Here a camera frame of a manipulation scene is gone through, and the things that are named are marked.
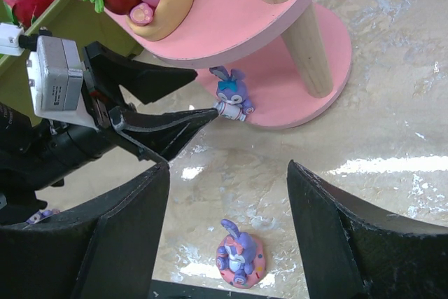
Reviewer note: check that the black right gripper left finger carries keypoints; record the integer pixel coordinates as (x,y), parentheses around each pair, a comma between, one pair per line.
(103,248)

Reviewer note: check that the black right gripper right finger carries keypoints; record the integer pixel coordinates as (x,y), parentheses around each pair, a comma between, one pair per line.
(351,248)

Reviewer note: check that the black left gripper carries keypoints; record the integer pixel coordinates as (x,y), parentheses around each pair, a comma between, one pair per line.
(35,157)

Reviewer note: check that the blue purple bunny toy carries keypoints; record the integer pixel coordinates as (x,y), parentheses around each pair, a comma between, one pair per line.
(233,102)

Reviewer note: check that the purple bunny pink disc toy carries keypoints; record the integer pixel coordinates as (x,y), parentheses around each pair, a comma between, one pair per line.
(240,257)

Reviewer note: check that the olive green plastic basket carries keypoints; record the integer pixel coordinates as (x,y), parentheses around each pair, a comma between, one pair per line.
(52,50)

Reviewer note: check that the pink three-tier shelf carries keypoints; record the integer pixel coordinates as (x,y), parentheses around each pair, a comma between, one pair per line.
(296,55)

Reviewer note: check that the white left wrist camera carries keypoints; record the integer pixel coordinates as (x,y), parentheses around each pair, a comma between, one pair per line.
(52,75)

